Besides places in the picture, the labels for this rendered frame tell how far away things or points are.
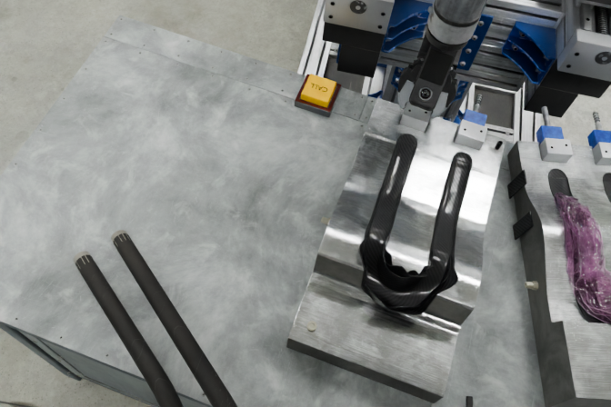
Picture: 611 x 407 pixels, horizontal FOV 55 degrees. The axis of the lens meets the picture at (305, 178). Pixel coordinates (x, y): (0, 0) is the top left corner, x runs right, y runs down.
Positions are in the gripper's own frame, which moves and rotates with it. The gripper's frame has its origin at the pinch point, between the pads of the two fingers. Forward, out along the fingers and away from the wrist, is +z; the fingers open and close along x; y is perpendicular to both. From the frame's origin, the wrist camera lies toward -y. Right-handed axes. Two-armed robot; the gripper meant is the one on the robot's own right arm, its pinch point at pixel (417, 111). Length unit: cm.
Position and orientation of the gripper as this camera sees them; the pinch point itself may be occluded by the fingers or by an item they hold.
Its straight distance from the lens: 115.3
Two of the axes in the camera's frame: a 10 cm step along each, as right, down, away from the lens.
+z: -0.7, 5.0, 8.7
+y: 3.4, -8.0, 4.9
